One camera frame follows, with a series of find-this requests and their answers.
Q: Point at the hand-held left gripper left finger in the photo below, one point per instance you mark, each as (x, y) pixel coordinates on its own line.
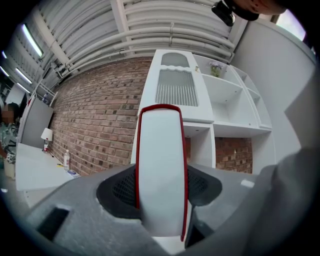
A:
(82, 222)

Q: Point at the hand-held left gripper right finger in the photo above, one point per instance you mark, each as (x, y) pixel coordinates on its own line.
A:
(230, 192)

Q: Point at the red hardcover book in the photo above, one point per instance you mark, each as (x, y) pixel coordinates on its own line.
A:
(162, 170)

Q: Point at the small white side desk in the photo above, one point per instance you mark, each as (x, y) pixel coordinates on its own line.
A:
(37, 170)

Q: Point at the white desk hutch shelving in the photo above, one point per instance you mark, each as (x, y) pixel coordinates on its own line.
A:
(232, 105)

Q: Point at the blue and white packet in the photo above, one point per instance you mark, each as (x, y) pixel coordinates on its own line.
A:
(73, 173)

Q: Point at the person's grey shirt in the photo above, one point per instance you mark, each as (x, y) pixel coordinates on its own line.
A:
(287, 200)

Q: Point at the clear water bottle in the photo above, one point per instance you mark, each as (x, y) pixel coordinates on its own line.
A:
(66, 160)

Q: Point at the red label bottle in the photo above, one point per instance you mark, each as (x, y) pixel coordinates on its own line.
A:
(46, 146)

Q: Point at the white trash bin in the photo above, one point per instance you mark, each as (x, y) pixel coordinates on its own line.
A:
(9, 170)

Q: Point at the white table lamp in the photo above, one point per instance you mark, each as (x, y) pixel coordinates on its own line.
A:
(47, 133)

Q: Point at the grey cabinet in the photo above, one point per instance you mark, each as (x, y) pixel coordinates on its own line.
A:
(37, 122)

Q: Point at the white frosted glass cabinet door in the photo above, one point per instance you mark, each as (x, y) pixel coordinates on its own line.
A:
(176, 85)

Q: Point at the pink vase with flowers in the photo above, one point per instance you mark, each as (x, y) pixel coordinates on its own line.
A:
(216, 68)

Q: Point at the white metal rack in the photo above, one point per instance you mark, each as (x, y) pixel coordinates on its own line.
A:
(45, 88)

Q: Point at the ceiling tube light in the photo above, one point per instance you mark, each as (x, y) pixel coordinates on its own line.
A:
(32, 40)
(23, 87)
(23, 75)

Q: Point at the window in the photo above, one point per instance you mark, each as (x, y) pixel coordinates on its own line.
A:
(291, 25)

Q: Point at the person's face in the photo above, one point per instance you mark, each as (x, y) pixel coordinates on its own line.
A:
(260, 7)

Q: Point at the black head camera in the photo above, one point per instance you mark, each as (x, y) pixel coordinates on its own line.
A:
(223, 12)

